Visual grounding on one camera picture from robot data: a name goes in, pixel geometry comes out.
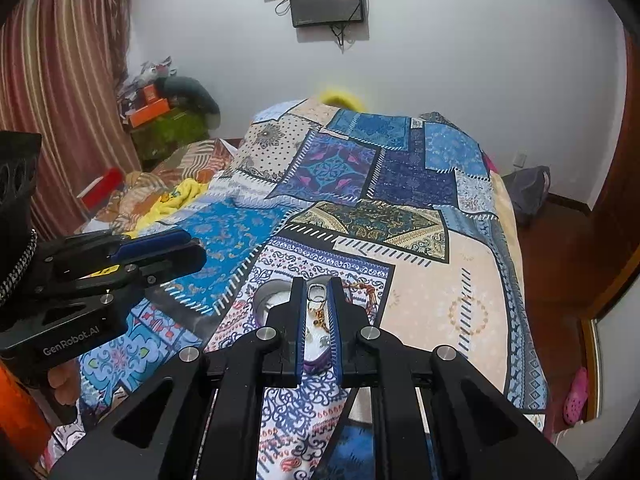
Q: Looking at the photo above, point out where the small black wall monitor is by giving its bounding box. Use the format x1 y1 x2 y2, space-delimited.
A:
288 0 366 29

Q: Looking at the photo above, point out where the heart-shaped metal tin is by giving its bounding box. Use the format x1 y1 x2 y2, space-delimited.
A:
252 279 352 373

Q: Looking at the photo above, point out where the dark grey bag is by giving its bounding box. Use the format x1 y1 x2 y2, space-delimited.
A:
501 165 552 227

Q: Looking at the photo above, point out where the pink slipper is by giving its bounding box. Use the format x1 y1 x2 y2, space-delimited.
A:
563 367 590 426

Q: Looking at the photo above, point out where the orange box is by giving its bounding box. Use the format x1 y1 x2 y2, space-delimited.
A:
127 97 171 129

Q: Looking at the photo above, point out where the red box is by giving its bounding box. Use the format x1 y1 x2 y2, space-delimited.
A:
79 167 126 211

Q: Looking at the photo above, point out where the yellow ring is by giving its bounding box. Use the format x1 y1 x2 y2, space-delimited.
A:
318 87 364 111

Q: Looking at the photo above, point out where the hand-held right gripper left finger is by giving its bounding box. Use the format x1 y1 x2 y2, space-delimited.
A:
50 276 307 480

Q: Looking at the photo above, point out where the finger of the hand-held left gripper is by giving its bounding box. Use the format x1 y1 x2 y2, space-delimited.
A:
10 241 207 332
45 229 194 274

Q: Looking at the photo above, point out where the yellow cloth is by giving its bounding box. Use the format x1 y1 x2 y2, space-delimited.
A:
122 178 210 239

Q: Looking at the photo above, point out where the grey cushion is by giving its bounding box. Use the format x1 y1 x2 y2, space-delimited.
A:
162 76 221 129

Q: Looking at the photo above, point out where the white heart-sticker sliding door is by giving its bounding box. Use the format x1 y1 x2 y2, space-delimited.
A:
580 290 640 466

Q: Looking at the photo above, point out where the patchwork printed blanket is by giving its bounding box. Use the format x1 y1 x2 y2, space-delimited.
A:
50 97 549 480

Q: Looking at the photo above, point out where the person's left hand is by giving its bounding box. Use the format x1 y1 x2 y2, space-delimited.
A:
48 361 84 407

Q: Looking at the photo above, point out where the striped red curtain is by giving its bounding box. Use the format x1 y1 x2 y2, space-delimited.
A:
0 0 147 241

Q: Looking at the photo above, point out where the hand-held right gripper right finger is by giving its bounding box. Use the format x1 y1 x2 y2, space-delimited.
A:
327 276 584 480

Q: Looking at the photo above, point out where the pile of plastic bags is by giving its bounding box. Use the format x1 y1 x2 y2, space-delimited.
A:
117 59 174 111

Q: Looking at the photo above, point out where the orange striped blanket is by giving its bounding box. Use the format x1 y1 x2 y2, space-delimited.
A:
81 139 242 234

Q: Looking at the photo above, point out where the red beaded bracelet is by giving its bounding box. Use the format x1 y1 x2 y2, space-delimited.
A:
345 281 382 322

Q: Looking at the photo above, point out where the black monitor cable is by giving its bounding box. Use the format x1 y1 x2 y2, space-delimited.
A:
331 22 352 54

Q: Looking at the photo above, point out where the wooden wardrobe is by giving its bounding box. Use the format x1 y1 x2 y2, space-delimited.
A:
589 27 640 322

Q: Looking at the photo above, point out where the braided cable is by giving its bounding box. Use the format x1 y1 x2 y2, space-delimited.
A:
0 229 39 307

